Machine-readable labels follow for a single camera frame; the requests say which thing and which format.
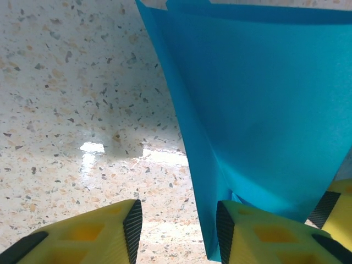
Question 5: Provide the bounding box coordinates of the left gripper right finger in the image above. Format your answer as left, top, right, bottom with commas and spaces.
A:
216, 200, 345, 264

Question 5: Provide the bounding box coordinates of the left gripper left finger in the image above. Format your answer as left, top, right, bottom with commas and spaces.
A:
0, 198, 143, 264

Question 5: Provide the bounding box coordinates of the blue paper sheet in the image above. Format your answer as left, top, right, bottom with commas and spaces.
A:
134, 0, 352, 262

